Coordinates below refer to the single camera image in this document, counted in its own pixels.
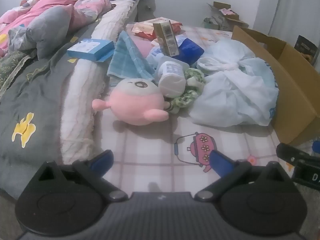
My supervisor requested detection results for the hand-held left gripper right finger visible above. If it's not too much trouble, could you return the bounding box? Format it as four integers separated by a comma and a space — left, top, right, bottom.
194, 150, 288, 202

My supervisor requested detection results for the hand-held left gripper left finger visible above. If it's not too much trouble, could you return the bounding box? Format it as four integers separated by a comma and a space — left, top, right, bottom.
37, 150, 129, 202

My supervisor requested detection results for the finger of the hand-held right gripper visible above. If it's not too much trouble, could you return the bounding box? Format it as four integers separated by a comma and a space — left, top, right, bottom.
276, 142, 313, 162

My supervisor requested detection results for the large cardboard box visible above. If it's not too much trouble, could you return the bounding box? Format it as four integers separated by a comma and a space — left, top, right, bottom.
230, 26, 320, 146

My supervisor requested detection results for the pink plush toy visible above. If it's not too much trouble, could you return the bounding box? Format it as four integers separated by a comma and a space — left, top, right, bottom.
92, 78, 170, 126

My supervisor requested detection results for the white plastic bag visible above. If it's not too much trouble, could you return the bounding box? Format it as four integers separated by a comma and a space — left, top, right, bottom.
188, 39, 279, 127

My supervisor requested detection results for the green white knitted sock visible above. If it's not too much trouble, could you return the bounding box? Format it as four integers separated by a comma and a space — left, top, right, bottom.
165, 68, 206, 114

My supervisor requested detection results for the white plastic tub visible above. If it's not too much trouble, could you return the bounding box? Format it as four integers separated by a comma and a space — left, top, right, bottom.
154, 56, 190, 97

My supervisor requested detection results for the blue checkered towel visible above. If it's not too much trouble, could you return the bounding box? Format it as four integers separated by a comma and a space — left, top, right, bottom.
107, 31, 155, 83

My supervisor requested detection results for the blue tissue box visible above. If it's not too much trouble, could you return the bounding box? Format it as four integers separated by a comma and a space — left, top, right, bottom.
66, 39, 115, 62

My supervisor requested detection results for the dark blue wipes packet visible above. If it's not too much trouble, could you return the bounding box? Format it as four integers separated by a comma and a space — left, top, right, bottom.
146, 36, 205, 69

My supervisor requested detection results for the olive tissue pack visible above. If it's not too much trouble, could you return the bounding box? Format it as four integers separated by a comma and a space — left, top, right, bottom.
152, 20, 180, 57

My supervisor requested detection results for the plaid printed bedsheet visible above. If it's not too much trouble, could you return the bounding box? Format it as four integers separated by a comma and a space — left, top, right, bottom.
96, 24, 295, 200

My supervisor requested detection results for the white fringed blanket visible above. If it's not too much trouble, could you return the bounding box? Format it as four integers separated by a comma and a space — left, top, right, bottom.
61, 0, 140, 165

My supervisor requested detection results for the grey flower print bedsheet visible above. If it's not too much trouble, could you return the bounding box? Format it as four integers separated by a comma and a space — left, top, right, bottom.
0, 17, 105, 200

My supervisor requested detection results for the dark paper bag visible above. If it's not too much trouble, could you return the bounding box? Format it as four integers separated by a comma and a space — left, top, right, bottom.
293, 35, 317, 64

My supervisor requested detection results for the green lace cloth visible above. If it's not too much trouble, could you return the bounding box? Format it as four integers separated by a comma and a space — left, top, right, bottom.
0, 51, 32, 92

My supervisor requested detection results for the red wet wipes pack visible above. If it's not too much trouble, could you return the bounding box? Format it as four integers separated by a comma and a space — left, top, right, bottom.
131, 17, 183, 41

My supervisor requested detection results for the green box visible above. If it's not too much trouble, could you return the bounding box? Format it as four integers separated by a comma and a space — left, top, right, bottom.
202, 17, 218, 30

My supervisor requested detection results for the white curtain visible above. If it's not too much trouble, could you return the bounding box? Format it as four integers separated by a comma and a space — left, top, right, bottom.
267, 0, 320, 58

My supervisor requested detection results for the small open cardboard box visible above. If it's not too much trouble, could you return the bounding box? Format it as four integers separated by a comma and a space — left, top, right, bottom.
206, 1, 250, 32

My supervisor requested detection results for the grey pillow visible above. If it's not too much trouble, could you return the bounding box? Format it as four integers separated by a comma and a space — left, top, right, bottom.
9, 5, 73, 60

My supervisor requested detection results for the pink patterned quilt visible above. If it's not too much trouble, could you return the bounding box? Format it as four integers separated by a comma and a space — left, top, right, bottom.
0, 0, 112, 55

